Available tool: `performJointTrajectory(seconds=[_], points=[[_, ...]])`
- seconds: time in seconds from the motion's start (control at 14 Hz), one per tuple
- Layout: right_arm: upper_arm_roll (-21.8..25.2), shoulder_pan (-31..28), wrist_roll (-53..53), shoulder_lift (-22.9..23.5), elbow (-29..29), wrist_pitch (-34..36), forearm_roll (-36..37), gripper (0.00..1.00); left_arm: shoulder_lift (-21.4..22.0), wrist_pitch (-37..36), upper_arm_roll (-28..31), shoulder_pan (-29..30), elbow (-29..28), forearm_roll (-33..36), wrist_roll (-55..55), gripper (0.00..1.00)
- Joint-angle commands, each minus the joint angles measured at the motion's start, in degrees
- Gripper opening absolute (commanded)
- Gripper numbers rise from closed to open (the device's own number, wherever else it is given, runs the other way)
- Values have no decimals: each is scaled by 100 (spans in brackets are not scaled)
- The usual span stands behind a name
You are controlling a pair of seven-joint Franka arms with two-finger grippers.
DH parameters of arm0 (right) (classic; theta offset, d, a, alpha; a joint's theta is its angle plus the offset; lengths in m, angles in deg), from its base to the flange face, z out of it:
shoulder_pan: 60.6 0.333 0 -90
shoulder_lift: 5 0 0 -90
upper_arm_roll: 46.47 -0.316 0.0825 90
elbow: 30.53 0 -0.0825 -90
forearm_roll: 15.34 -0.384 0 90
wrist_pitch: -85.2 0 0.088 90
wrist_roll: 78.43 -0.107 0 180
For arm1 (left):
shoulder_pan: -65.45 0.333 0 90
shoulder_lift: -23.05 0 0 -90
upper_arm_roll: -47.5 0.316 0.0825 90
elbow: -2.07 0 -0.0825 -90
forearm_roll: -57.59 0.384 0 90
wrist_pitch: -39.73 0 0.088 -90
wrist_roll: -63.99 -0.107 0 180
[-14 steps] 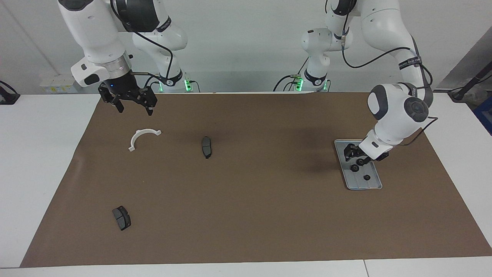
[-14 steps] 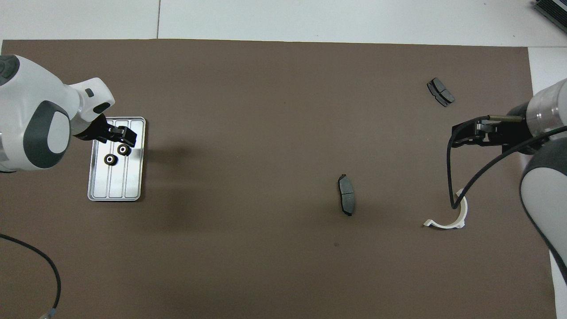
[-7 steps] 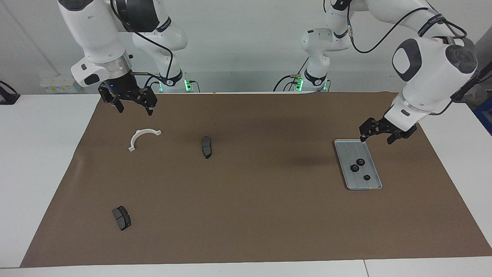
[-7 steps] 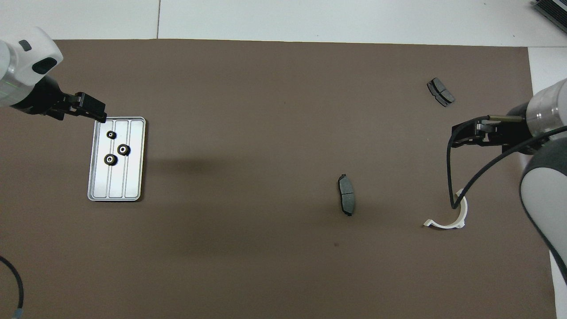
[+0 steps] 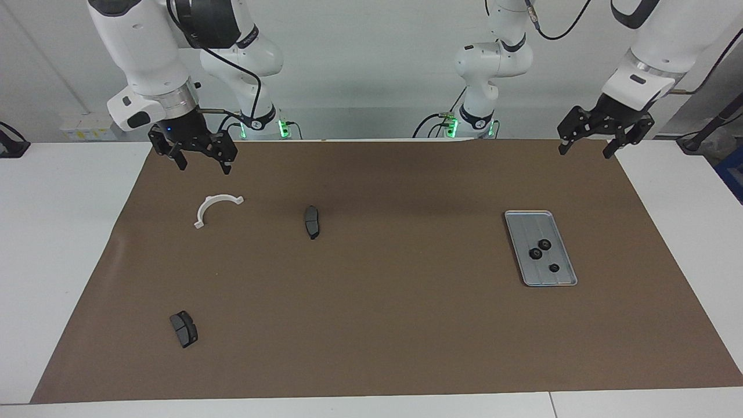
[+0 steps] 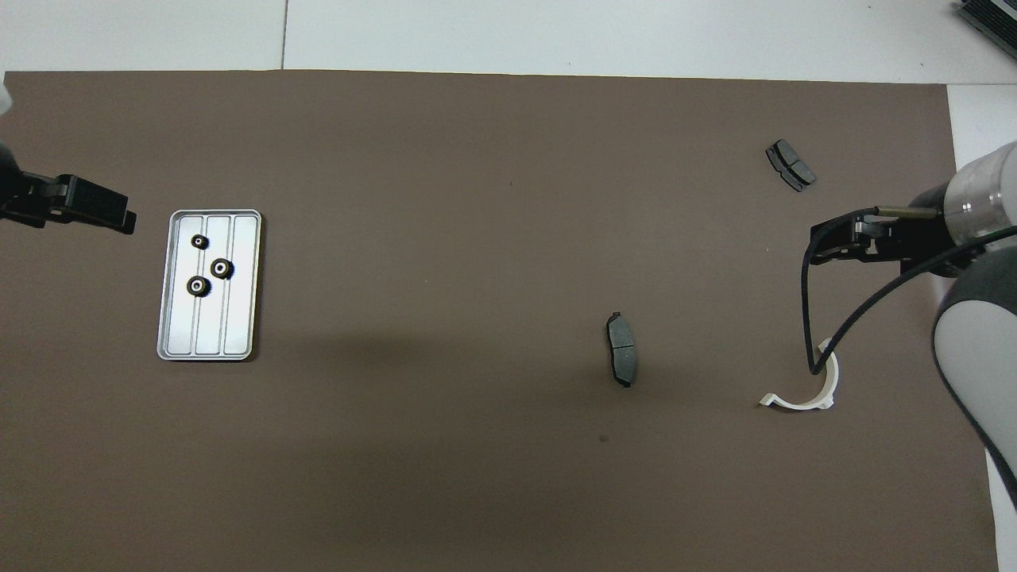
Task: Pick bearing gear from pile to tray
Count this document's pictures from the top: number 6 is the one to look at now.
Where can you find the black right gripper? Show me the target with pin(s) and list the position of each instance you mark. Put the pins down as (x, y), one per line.
(926, 238)

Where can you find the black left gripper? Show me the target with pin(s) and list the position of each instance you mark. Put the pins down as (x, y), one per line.
(40, 202)

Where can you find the small black bearing gear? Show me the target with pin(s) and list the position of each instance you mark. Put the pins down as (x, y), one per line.
(199, 241)

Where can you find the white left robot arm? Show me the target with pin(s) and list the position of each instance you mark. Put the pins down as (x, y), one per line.
(6, 171)

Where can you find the silver metal tray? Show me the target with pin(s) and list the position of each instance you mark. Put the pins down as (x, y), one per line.
(238, 318)

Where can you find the short dark grey brake pad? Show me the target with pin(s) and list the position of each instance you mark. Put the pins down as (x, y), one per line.
(790, 163)

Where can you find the long dark grey brake pad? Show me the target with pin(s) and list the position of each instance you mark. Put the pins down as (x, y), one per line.
(624, 353)

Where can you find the black ribbed device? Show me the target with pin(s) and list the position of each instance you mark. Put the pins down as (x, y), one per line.
(993, 20)

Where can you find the brown table mat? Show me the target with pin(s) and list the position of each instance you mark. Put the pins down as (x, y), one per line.
(477, 199)

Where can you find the white curved plastic bracket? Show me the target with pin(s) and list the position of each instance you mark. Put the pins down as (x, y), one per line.
(794, 403)

